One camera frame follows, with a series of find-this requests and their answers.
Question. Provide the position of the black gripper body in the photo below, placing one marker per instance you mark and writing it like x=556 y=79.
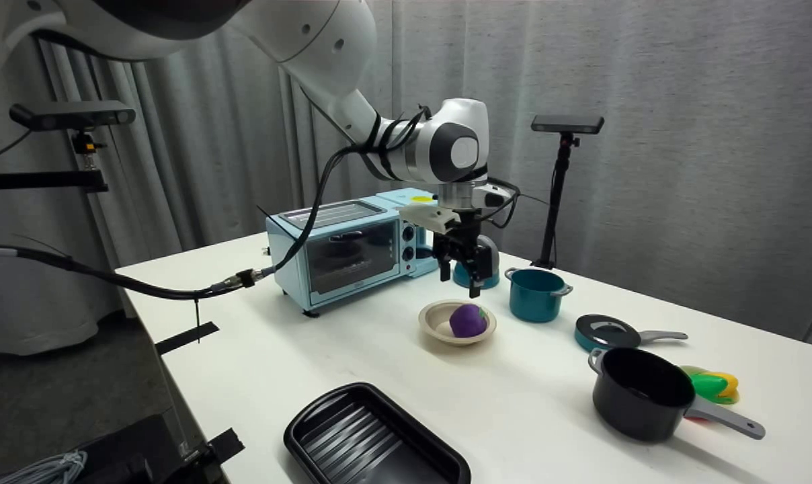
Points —
x=464 y=237

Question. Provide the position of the purple plush toy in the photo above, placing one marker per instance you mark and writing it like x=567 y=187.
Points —
x=468 y=322

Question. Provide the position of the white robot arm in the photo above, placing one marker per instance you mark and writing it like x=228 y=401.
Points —
x=315 y=35

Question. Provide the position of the black toy pot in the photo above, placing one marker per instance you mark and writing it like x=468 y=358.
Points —
x=638 y=394

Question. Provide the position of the green yellow toy vegetable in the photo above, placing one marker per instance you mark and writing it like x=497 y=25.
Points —
x=713 y=385

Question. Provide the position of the small beige bowl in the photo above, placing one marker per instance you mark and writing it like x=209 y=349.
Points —
x=433 y=323

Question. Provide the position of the teal mug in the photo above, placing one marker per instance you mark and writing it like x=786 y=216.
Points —
x=537 y=298

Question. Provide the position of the light blue toaster oven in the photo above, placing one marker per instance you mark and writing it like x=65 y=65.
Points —
x=370 y=259

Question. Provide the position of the small teal pan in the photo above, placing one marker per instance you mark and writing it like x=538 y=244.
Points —
x=603 y=331

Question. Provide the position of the black ridged tray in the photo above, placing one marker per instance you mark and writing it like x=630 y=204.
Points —
x=370 y=444

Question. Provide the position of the grey curtain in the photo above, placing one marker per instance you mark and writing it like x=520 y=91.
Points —
x=737 y=70

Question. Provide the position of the crumpled grey cloth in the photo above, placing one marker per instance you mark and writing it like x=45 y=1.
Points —
x=45 y=468

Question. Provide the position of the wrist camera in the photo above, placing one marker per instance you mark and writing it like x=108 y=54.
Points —
x=429 y=213

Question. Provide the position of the black camera tripod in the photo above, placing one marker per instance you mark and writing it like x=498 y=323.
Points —
x=557 y=205

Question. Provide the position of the black stereo camera on tripod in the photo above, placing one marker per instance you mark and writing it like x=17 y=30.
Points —
x=569 y=126

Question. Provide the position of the black table edge bracket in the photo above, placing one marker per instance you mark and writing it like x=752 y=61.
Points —
x=186 y=337
x=216 y=448

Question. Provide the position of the black stereo camera on arm mount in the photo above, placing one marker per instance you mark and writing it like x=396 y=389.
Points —
x=71 y=115

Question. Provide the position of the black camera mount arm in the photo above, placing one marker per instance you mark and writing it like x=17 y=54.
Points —
x=38 y=181

